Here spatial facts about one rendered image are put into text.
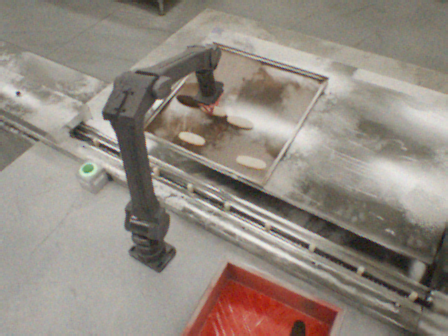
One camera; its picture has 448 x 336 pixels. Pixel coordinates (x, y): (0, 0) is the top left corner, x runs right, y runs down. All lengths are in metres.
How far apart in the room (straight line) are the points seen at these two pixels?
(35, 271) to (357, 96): 1.17
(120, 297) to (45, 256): 0.28
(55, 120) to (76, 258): 0.54
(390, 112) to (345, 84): 0.19
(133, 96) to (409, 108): 0.94
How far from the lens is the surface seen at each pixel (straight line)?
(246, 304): 1.09
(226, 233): 1.14
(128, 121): 0.82
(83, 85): 1.84
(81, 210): 1.34
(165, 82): 0.87
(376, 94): 1.46
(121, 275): 1.18
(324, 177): 1.23
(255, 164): 1.24
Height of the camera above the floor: 1.84
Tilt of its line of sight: 49 degrees down
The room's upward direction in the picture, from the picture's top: 4 degrees counter-clockwise
